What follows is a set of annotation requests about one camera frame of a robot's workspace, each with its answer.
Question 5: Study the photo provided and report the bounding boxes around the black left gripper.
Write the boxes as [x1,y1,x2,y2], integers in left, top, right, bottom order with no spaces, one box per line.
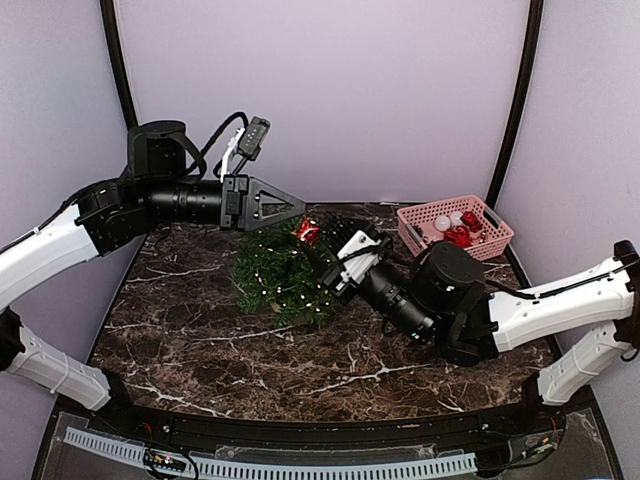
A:
[143,172,307,231]

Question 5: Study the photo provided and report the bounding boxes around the white fairy light string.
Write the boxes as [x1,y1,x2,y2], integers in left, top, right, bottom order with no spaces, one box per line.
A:
[240,235,341,326]

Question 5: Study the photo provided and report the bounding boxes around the red gold drum ornament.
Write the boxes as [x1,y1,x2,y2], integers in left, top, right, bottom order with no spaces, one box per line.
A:
[294,217,321,247]

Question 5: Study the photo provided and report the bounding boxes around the small green christmas tree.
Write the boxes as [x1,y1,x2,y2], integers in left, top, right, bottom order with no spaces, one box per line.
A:
[233,217,339,327]

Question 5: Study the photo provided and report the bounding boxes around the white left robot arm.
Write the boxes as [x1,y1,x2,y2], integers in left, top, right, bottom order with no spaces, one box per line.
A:
[1,117,305,436]

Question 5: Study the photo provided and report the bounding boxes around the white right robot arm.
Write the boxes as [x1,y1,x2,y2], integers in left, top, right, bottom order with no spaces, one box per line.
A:
[321,219,639,434]

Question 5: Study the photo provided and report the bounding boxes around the white ball ornament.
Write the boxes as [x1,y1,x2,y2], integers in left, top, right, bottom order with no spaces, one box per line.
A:
[433,211,464,233]

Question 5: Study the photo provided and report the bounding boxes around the red ornaments in basket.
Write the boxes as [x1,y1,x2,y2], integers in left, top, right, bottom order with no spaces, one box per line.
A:
[438,211,488,249]

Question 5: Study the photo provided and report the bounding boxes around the pink plastic basket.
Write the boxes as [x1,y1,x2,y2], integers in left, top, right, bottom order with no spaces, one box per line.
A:
[397,195,514,261]

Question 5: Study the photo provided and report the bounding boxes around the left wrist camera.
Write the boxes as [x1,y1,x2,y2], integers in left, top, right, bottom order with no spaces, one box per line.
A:
[216,116,271,182]

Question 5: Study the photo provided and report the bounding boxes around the white perforated cable tray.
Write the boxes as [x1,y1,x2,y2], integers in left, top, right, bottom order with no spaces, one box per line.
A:
[63,427,478,479]

